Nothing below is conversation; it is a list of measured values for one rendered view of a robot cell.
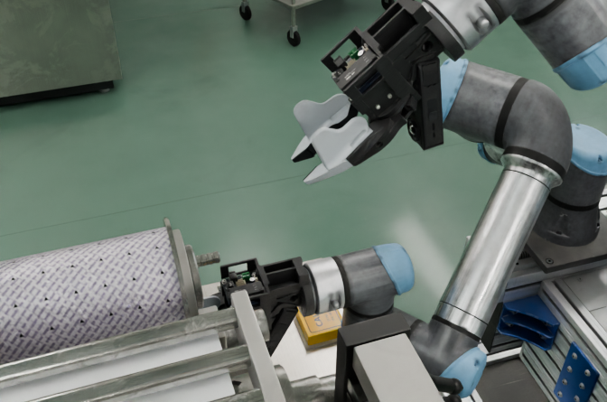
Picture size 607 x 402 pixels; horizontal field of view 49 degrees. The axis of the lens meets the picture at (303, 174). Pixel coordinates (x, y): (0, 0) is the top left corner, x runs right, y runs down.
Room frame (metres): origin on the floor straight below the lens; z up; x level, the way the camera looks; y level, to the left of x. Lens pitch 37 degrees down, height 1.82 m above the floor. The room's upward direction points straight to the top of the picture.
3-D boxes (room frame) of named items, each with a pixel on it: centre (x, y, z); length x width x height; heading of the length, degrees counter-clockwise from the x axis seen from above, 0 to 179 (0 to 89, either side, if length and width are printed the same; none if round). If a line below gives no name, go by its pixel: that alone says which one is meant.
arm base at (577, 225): (1.13, -0.58, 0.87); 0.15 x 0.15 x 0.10
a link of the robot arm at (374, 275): (0.69, -0.10, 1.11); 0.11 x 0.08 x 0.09; 108
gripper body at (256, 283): (0.64, 0.05, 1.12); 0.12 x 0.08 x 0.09; 108
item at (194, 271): (0.55, 0.13, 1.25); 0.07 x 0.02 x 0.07; 18
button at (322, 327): (0.77, -0.03, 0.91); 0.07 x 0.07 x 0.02; 18
